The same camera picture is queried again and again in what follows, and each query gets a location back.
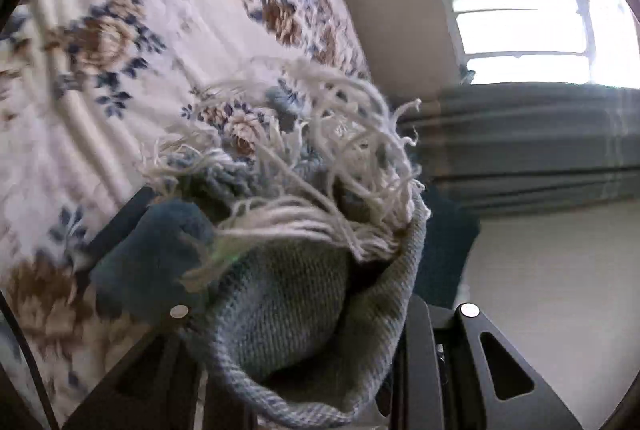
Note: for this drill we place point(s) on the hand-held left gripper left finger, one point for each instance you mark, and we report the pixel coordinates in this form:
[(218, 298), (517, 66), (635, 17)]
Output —
[(145, 260)]

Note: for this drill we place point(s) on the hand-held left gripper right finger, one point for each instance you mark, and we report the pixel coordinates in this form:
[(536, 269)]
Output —
[(442, 255)]

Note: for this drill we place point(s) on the grey-blue knitted fringed scarf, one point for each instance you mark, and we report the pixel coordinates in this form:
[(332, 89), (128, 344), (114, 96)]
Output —
[(310, 230)]

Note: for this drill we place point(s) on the grey striped curtain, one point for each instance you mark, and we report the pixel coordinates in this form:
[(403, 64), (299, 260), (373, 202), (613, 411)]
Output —
[(530, 142)]

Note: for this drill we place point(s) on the floral bed sheet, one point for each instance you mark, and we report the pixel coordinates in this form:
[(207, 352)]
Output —
[(150, 60)]

